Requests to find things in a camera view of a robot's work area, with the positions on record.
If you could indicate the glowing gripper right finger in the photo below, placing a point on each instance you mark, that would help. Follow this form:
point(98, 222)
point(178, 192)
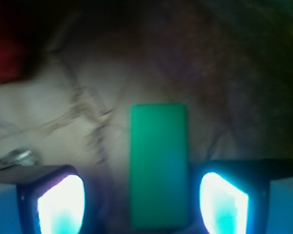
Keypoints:
point(245, 196)

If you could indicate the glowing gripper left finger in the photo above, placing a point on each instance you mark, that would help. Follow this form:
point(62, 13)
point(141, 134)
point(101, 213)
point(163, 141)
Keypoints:
point(41, 199)

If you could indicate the green rectangular block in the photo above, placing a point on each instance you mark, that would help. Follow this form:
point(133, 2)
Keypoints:
point(159, 187)

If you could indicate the silver key bunch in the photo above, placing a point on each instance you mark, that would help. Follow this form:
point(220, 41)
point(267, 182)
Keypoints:
point(20, 156)

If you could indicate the brown paper bag bin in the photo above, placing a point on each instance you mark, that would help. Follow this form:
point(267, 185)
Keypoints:
point(230, 62)

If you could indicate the crumpled red paper ball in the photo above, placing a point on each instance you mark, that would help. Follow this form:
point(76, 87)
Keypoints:
point(16, 51)

